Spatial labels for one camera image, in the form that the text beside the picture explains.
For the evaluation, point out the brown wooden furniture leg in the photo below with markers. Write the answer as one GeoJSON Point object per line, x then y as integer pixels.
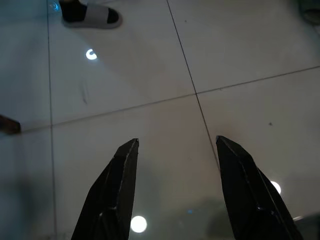
{"type": "Point", "coordinates": [8, 125]}

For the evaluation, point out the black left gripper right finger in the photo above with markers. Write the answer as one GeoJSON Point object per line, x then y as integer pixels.
{"type": "Point", "coordinates": [252, 200]}

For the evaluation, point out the grey slipper with black sock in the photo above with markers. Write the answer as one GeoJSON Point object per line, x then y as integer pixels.
{"type": "Point", "coordinates": [90, 13]}

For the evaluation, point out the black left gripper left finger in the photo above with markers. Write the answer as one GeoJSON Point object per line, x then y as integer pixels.
{"type": "Point", "coordinates": [112, 200]}

